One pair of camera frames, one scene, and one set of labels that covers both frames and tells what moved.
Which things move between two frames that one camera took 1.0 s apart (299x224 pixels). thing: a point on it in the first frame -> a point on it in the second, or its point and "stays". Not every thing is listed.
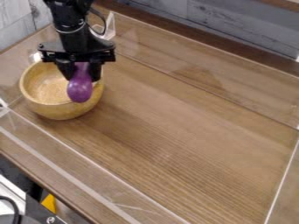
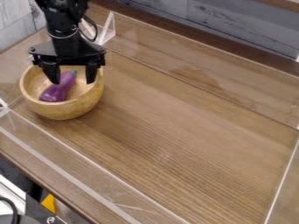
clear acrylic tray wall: x=72 y=178 stays
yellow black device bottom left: x=41 y=209 stays
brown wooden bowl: x=42 y=91 stays
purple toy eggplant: x=78 y=87 -> x=57 y=91
